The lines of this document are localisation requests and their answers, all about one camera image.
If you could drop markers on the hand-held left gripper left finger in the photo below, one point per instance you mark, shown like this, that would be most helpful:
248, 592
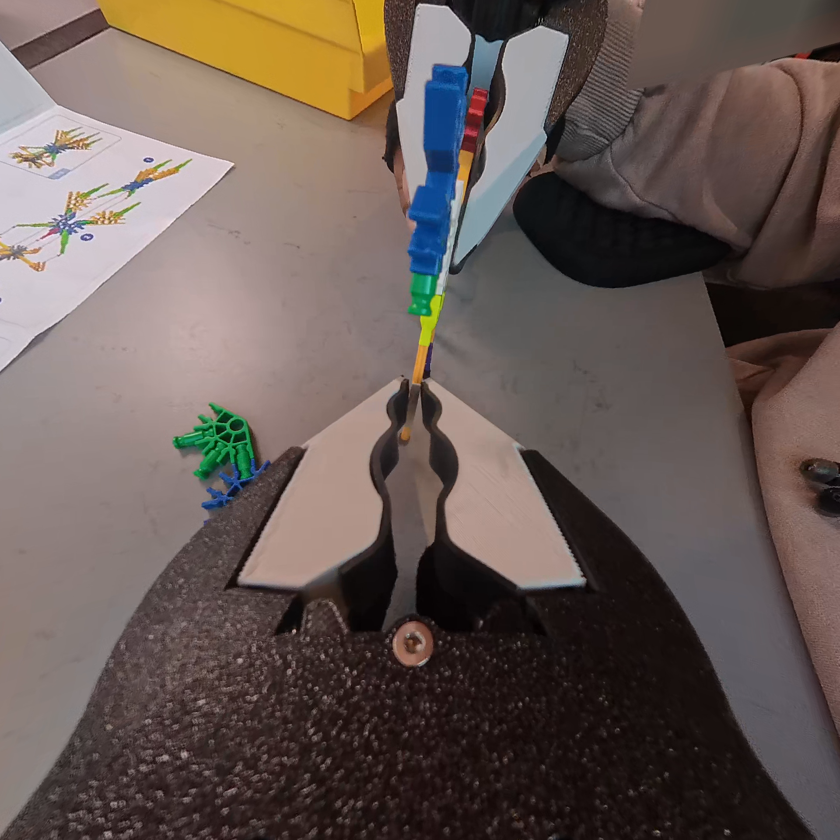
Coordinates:
315, 518

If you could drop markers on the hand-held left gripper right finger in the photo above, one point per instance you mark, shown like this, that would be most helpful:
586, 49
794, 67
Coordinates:
518, 518

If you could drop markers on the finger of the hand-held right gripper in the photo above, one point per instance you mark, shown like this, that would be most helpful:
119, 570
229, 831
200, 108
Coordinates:
420, 39
525, 98

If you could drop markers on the multicoloured toy hand assembly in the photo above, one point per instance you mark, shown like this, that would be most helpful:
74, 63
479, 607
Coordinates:
436, 131

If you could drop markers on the green and blue toy assembly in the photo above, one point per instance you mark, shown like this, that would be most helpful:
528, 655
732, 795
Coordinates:
226, 433

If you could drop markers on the person's right forearm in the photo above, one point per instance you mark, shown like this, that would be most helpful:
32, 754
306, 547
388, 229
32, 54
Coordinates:
722, 151

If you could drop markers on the grey desk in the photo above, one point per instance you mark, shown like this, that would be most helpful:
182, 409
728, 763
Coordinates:
262, 295

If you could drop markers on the person's right hand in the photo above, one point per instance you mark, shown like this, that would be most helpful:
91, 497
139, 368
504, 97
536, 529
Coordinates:
399, 187

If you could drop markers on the yellow divided plastic bin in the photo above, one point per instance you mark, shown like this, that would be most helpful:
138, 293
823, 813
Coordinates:
262, 46

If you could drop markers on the white toy instruction sheet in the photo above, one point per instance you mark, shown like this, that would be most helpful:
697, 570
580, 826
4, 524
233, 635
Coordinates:
177, 190

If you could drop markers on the person's beige sweatshirt torso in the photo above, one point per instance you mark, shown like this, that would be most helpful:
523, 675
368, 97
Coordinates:
800, 590

